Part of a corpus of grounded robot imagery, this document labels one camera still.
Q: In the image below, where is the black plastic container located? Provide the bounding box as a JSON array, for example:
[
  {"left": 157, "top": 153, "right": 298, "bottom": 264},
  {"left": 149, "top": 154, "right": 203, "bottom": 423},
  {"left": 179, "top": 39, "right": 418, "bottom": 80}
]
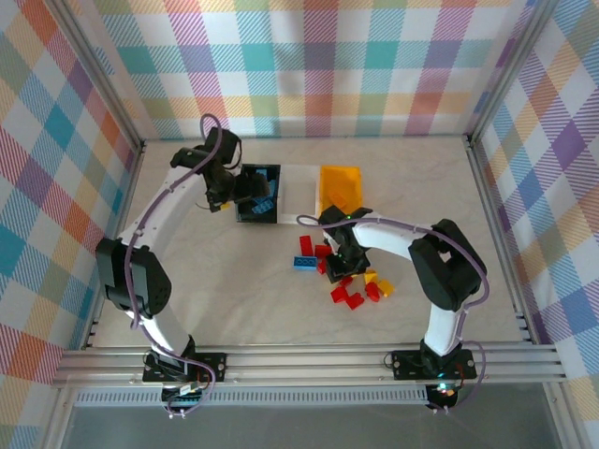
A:
[{"left": 235, "top": 163, "right": 282, "bottom": 225}]

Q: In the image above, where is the white clear plastic container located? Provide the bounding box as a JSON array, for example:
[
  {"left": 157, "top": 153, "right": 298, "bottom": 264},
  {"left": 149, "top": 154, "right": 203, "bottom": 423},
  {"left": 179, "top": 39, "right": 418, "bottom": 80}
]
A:
[{"left": 278, "top": 164, "right": 324, "bottom": 226}]

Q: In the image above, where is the yellow plastic container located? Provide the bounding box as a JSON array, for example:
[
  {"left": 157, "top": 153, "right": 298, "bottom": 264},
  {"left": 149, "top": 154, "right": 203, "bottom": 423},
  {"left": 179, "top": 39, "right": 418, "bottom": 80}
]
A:
[{"left": 317, "top": 164, "right": 366, "bottom": 221}]

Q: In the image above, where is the aluminium side rail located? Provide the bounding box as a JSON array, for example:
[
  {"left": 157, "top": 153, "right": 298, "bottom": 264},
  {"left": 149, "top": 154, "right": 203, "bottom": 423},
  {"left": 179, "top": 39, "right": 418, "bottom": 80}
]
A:
[
  {"left": 462, "top": 135, "right": 570, "bottom": 375},
  {"left": 41, "top": 139, "right": 149, "bottom": 449}
]

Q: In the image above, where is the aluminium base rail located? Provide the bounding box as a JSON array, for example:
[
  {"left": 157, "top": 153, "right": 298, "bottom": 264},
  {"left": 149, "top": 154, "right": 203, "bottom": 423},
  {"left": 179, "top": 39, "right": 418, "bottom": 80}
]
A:
[{"left": 51, "top": 340, "right": 565, "bottom": 390}]

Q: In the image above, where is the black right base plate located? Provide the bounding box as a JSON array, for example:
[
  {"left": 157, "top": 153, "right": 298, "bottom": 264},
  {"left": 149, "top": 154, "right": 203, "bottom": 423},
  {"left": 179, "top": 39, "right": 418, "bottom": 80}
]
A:
[{"left": 390, "top": 348, "right": 478, "bottom": 381}]

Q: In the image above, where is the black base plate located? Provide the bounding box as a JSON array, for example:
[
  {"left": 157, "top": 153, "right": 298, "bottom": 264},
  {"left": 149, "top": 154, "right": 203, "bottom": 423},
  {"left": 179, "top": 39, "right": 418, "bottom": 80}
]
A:
[
  {"left": 390, "top": 348, "right": 478, "bottom": 381},
  {"left": 141, "top": 350, "right": 228, "bottom": 384}
]

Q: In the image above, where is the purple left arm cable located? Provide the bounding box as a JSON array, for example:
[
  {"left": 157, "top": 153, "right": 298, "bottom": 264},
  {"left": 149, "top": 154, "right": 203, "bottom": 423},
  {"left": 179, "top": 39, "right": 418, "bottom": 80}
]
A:
[{"left": 125, "top": 114, "right": 224, "bottom": 419}]

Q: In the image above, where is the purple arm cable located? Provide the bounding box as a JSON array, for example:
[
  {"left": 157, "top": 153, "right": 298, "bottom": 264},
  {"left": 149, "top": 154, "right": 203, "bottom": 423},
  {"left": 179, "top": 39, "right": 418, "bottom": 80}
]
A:
[
  {"left": 297, "top": 213, "right": 491, "bottom": 416},
  {"left": 125, "top": 114, "right": 224, "bottom": 419}
]

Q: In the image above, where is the grey slotted cable duct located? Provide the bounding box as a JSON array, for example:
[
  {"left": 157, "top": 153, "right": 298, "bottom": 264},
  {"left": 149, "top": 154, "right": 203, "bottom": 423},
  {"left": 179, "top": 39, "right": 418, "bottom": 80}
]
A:
[{"left": 74, "top": 389, "right": 434, "bottom": 409}]

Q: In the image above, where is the right controller board with wires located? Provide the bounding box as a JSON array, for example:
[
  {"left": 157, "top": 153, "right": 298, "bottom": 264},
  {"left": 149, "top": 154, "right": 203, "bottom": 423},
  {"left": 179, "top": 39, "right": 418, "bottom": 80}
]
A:
[{"left": 428, "top": 381, "right": 462, "bottom": 407}]

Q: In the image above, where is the controller board with wires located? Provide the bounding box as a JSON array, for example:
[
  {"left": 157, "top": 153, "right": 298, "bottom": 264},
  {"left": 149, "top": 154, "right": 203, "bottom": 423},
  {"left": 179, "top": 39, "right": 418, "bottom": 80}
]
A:
[
  {"left": 428, "top": 381, "right": 462, "bottom": 407},
  {"left": 161, "top": 379, "right": 212, "bottom": 411}
]

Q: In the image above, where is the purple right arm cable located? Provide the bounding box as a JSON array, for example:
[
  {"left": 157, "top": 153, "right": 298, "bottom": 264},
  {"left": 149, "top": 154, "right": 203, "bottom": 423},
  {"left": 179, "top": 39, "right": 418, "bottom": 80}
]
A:
[{"left": 297, "top": 213, "right": 491, "bottom": 416}]

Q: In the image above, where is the aluminium frame post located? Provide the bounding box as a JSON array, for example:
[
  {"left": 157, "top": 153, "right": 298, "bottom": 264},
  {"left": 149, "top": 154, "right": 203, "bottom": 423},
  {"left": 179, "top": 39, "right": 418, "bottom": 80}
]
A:
[
  {"left": 465, "top": 0, "right": 562, "bottom": 149},
  {"left": 51, "top": 0, "right": 147, "bottom": 153}
]

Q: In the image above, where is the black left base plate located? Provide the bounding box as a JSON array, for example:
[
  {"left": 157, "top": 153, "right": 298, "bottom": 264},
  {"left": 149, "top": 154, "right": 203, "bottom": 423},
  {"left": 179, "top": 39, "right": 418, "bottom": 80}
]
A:
[{"left": 141, "top": 350, "right": 228, "bottom": 384}]

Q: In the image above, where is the left controller board with wires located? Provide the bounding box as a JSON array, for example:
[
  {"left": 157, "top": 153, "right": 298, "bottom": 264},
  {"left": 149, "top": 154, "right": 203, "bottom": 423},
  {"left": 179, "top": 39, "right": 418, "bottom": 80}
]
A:
[{"left": 161, "top": 379, "right": 212, "bottom": 411}]

